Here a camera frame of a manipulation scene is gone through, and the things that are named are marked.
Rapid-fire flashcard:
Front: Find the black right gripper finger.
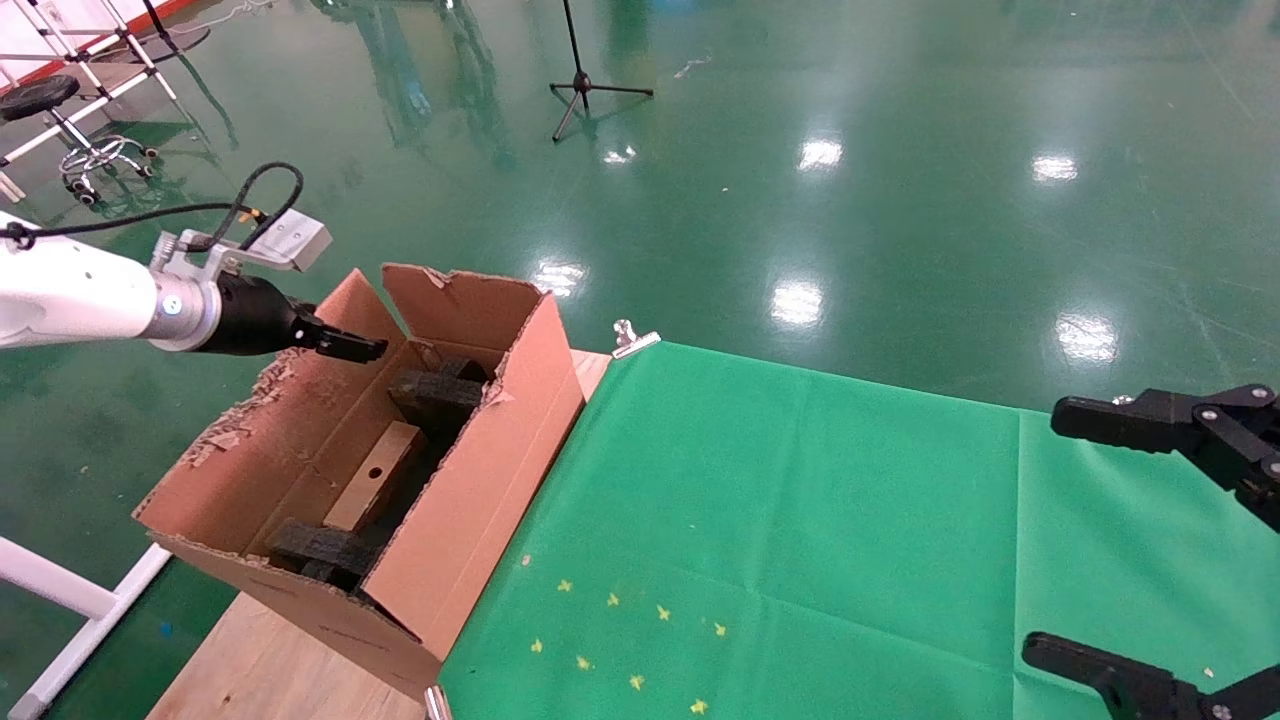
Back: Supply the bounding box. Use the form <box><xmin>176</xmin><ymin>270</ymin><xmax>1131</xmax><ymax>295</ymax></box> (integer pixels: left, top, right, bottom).
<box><xmin>1049</xmin><ymin>384</ymin><xmax>1280</xmax><ymax>532</ymax></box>
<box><xmin>1020</xmin><ymin>632</ymin><xmax>1280</xmax><ymax>720</ymax></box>

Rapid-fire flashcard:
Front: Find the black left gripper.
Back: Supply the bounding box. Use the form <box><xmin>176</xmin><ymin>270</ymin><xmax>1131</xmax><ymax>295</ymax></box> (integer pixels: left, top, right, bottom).
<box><xmin>204</xmin><ymin>274</ymin><xmax>390</xmax><ymax>364</ymax></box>

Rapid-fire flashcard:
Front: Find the large open cardboard carton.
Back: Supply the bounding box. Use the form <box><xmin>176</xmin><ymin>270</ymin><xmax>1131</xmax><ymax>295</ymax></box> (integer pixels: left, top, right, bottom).
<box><xmin>132</xmin><ymin>262</ymin><xmax>587</xmax><ymax>702</ymax></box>

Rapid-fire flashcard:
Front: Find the black foam block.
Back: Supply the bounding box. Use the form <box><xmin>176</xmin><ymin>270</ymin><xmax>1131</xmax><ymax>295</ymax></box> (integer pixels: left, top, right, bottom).
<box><xmin>265</xmin><ymin>518</ymin><xmax>381</xmax><ymax>591</ymax></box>
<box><xmin>386</xmin><ymin>357</ymin><xmax>492</xmax><ymax>448</ymax></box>

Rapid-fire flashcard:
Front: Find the black tripod stand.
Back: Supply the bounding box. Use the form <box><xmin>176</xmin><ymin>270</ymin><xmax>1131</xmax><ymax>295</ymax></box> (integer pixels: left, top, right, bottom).
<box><xmin>547</xmin><ymin>0</ymin><xmax>656</xmax><ymax>144</ymax></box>

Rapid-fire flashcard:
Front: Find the green table cloth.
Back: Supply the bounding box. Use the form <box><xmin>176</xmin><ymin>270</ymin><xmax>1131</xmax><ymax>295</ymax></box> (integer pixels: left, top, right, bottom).
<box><xmin>437</xmin><ymin>340</ymin><xmax>1280</xmax><ymax>720</ymax></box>

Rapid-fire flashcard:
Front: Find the white tubular floor stand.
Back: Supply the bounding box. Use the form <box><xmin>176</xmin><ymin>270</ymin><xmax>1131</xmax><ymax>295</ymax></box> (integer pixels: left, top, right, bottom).
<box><xmin>0</xmin><ymin>535</ymin><xmax>172</xmax><ymax>720</ymax></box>

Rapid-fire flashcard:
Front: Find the black round stool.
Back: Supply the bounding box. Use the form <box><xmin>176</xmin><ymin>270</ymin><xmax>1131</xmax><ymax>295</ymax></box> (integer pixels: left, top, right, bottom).
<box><xmin>0</xmin><ymin>74</ymin><xmax>158</xmax><ymax>208</ymax></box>

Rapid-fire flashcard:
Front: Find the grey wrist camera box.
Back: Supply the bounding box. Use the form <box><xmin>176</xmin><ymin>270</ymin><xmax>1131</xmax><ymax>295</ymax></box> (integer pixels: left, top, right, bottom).
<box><xmin>248</xmin><ymin>209</ymin><xmax>334</xmax><ymax>274</ymax></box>

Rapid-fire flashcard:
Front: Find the thin black camera cable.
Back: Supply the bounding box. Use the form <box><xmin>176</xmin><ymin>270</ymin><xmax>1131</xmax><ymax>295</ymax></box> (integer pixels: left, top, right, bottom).
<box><xmin>0</xmin><ymin>161</ymin><xmax>306</xmax><ymax>252</ymax></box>

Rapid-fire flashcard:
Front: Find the white frame table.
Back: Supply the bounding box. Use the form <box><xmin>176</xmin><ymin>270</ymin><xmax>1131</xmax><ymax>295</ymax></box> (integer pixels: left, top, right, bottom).
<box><xmin>0</xmin><ymin>0</ymin><xmax>179</xmax><ymax>169</ymax></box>

